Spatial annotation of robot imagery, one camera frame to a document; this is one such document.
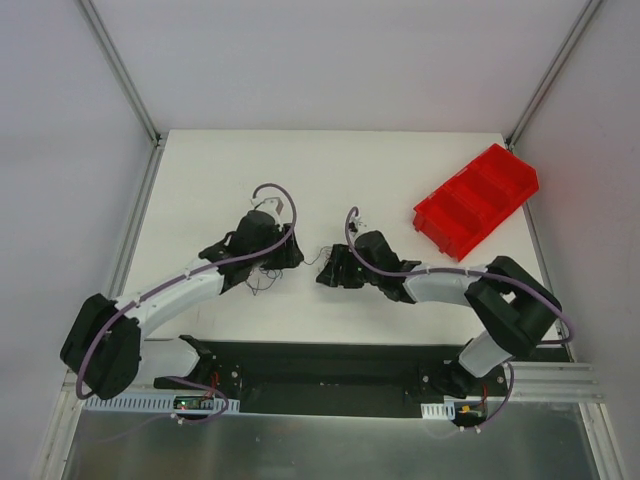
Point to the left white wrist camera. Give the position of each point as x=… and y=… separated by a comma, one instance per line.
x=272, y=206

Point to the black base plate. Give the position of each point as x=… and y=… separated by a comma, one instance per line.
x=384, y=381

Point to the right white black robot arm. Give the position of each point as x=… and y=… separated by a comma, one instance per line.
x=515, y=310

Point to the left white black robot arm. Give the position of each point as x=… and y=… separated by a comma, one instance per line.
x=108, y=346

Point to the left aluminium frame post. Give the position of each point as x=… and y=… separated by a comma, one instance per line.
x=120, y=72

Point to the right aluminium frame post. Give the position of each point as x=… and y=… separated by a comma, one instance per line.
x=569, y=45

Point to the red plastic bin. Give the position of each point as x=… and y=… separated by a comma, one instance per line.
x=469, y=206

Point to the aluminium frame post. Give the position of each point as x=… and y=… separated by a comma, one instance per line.
x=569, y=45
x=120, y=72

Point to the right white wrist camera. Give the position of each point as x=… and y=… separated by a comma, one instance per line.
x=356, y=226

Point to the white cable duct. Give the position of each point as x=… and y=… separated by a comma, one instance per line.
x=444, y=410
x=163, y=403

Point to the left white cable duct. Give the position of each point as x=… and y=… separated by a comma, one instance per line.
x=163, y=403

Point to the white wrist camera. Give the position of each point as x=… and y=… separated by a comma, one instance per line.
x=272, y=206
x=356, y=226

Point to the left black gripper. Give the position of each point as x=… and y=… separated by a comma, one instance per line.
x=285, y=246

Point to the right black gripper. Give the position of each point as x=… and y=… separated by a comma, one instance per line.
x=341, y=268

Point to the right white cable duct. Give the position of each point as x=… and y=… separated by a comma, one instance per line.
x=444, y=410

